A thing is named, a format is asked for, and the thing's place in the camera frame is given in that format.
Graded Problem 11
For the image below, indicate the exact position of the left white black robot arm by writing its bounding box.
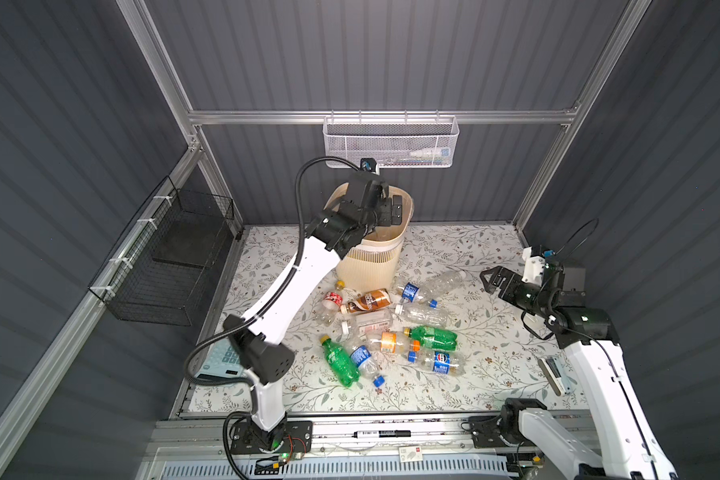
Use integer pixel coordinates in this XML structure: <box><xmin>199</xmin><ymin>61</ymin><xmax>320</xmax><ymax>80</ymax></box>
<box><xmin>224</xmin><ymin>171</ymin><xmax>412</xmax><ymax>433</ymax></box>

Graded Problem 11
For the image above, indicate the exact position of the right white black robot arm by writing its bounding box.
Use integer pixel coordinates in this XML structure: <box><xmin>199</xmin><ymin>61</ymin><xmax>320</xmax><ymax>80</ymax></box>
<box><xmin>480</xmin><ymin>262</ymin><xmax>679</xmax><ymax>479</ymax></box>

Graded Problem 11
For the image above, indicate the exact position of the black wire mesh basket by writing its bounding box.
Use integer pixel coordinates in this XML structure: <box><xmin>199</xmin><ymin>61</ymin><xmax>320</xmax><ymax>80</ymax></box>
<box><xmin>89</xmin><ymin>179</ymin><xmax>239</xmax><ymax>327</ymax></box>

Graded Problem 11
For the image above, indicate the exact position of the clear bottle blue label cap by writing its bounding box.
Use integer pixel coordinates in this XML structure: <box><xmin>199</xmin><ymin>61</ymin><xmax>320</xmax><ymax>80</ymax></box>
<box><xmin>348</xmin><ymin>340</ymin><xmax>386</xmax><ymax>389</ymax></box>

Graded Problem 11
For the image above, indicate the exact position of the beige slatted plastic bin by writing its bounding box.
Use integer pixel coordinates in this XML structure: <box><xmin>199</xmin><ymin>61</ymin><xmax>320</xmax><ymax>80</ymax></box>
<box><xmin>336</xmin><ymin>186</ymin><xmax>415</xmax><ymax>293</ymax></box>

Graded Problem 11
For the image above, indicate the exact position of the white wire mesh basket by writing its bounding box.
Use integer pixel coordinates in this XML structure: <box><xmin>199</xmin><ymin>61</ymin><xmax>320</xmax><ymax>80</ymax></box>
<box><xmin>322</xmin><ymin>115</ymin><xmax>460</xmax><ymax>169</ymax></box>

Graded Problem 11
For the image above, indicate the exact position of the black marker pen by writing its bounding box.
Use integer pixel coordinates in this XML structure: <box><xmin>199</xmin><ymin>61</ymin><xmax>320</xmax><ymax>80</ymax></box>
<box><xmin>352</xmin><ymin>430</ymin><xmax>412</xmax><ymax>439</ymax></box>

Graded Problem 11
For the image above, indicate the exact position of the Pepsi label clear bottle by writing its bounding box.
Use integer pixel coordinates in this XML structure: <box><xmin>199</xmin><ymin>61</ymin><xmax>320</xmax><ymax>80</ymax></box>
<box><xmin>405</xmin><ymin>350</ymin><xmax>465</xmax><ymax>377</ymax></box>

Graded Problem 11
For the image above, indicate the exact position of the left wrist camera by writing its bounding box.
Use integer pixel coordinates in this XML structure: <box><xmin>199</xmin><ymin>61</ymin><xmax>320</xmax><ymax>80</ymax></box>
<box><xmin>360</xmin><ymin>157</ymin><xmax>379</xmax><ymax>174</ymax></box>

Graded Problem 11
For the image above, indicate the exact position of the green Sprite bottle yellow cap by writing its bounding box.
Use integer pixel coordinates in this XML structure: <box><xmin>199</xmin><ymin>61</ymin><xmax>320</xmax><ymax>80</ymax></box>
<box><xmin>320</xmin><ymin>335</ymin><xmax>360</xmax><ymax>388</ymax></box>

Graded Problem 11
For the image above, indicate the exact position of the small white device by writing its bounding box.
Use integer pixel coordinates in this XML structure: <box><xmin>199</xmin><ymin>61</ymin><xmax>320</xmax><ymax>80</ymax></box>
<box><xmin>538</xmin><ymin>355</ymin><xmax>573</xmax><ymax>397</ymax></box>

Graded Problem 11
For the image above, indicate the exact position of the light blue calculator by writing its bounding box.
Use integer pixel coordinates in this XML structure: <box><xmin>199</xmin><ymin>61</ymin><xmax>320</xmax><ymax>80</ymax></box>
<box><xmin>196</xmin><ymin>339</ymin><xmax>243</xmax><ymax>380</ymax></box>

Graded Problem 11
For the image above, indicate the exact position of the clear bottle pink label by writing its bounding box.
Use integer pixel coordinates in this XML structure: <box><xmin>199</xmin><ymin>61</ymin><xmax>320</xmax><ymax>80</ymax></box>
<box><xmin>339</xmin><ymin>309</ymin><xmax>393</xmax><ymax>340</ymax></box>

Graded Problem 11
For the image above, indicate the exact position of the orange label clear bottle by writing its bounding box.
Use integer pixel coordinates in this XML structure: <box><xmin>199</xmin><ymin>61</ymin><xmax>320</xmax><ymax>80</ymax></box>
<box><xmin>366</xmin><ymin>331</ymin><xmax>421</xmax><ymax>356</ymax></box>

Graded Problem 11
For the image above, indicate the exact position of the clear cola bottle yellow cap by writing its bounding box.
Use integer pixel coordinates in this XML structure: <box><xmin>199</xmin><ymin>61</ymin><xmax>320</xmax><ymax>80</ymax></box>
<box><xmin>315</xmin><ymin>280</ymin><xmax>345</xmax><ymax>325</ymax></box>

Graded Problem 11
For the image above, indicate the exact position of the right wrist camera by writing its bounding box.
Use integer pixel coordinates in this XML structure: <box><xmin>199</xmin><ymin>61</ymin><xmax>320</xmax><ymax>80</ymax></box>
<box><xmin>522</xmin><ymin>246</ymin><xmax>559</xmax><ymax>287</ymax></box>

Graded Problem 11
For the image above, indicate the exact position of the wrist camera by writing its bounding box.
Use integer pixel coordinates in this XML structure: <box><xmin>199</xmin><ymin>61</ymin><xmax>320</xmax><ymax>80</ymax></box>
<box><xmin>360</xmin><ymin>157</ymin><xmax>379</xmax><ymax>174</ymax></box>
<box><xmin>522</xmin><ymin>246</ymin><xmax>559</xmax><ymax>287</ymax></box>

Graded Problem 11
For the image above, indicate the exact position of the white tube in basket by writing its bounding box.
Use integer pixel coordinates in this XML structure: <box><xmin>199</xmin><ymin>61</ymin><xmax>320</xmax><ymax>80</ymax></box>
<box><xmin>409</xmin><ymin>147</ymin><xmax>452</xmax><ymax>161</ymax></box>

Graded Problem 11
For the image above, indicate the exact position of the brown Nescafe bottle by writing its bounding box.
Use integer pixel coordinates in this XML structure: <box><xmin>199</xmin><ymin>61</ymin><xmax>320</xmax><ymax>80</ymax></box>
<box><xmin>340</xmin><ymin>289</ymin><xmax>392</xmax><ymax>314</ymax></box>

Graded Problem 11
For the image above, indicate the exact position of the green bottle orange cap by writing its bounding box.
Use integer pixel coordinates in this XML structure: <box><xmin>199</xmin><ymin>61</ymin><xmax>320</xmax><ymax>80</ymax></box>
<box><xmin>403</xmin><ymin>325</ymin><xmax>458</xmax><ymax>352</ymax></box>

